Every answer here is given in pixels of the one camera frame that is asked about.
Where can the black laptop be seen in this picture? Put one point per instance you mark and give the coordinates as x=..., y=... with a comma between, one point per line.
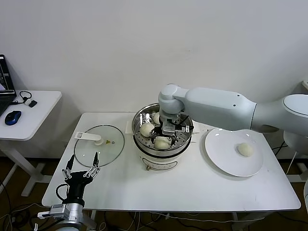
x=4, y=96

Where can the blue computer mouse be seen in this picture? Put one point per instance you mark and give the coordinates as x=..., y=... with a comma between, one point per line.
x=13, y=118

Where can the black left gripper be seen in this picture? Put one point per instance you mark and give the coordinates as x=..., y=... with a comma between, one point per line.
x=76, y=184

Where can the white side table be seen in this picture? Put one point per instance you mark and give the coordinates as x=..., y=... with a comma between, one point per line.
x=36, y=120

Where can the white steamed baozi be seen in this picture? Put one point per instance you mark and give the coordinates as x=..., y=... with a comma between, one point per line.
x=245, y=149
x=146, y=130
x=156, y=118
x=160, y=144

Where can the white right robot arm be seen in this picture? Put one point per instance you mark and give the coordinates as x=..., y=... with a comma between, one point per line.
x=216, y=106

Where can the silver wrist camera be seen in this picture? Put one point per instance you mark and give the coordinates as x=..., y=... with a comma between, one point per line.
x=168, y=130
x=56, y=211

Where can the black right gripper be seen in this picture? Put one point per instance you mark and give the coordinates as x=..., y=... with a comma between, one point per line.
x=158, y=132

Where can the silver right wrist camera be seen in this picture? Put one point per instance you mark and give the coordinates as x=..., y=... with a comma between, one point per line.
x=168, y=130

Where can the small white device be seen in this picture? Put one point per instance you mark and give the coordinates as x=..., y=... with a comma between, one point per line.
x=27, y=102

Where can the white electric cooking pot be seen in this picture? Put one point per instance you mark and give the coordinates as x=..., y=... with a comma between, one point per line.
x=158, y=161

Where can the small black device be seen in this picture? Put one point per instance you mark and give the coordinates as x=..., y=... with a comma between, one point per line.
x=33, y=104

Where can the glass pot lid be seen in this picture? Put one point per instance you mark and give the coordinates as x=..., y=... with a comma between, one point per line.
x=113, y=144

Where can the white round plate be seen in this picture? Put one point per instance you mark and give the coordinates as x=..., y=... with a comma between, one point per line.
x=216, y=149

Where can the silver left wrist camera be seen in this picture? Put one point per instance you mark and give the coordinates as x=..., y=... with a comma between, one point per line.
x=56, y=211

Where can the stainless steel steamer basket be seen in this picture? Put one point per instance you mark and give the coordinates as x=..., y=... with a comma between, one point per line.
x=138, y=120

